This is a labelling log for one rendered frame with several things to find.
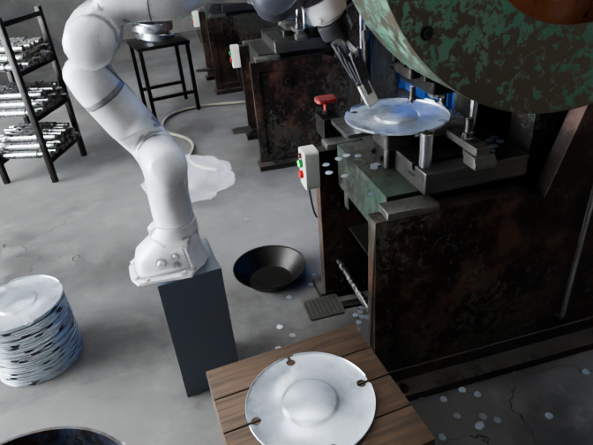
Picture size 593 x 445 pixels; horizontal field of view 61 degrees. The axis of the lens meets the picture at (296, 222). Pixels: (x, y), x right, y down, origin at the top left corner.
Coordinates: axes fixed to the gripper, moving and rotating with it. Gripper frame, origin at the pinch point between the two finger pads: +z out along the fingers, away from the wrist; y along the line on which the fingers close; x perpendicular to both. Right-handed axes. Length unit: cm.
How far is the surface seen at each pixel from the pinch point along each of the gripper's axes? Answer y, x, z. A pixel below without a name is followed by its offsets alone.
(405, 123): -3.4, 6.5, 15.7
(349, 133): -4.2, -7.9, 9.1
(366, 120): -10.7, -0.8, 12.3
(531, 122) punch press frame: 10.1, 32.6, 29.3
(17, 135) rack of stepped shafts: -217, -146, -3
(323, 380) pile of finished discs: 35, -48, 37
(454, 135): 4.0, 14.8, 23.1
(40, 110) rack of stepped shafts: -204, -121, -9
